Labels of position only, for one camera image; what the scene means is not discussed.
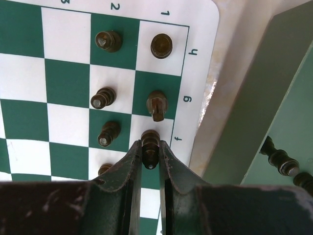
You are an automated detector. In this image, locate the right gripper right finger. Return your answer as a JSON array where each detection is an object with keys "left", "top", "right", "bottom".
[{"left": 159, "top": 141, "right": 313, "bottom": 235}]

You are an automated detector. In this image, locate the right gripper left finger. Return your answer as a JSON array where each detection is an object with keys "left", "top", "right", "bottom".
[{"left": 0, "top": 141, "right": 142, "bottom": 235}]

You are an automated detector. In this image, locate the dark pawn f2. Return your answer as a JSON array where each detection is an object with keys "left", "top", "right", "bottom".
[{"left": 97, "top": 121, "right": 121, "bottom": 147}]

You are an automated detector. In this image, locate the dark bishop f1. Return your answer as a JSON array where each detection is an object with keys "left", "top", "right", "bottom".
[{"left": 141, "top": 129, "right": 160, "bottom": 170}]

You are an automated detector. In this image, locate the dark knight g1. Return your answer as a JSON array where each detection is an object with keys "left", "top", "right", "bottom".
[{"left": 146, "top": 90, "right": 168, "bottom": 122}]

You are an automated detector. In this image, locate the dark pawn g2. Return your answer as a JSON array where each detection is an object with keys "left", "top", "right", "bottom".
[{"left": 90, "top": 87, "right": 116, "bottom": 109}]

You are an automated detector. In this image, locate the dark rook h1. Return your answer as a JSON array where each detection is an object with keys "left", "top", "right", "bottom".
[{"left": 150, "top": 33, "right": 173, "bottom": 59}]

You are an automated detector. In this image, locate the dark pawn h2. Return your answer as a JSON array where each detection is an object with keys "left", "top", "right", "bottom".
[{"left": 95, "top": 30, "right": 122, "bottom": 53}]

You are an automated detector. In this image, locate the green white chess mat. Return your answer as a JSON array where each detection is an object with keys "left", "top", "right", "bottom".
[{"left": 0, "top": 0, "right": 220, "bottom": 235}]

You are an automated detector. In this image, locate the dark piece in tray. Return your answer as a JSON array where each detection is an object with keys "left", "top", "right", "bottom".
[{"left": 259, "top": 136, "right": 300, "bottom": 177}]

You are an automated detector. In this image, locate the green piece tray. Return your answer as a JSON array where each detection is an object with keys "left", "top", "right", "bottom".
[{"left": 203, "top": 5, "right": 313, "bottom": 185}]

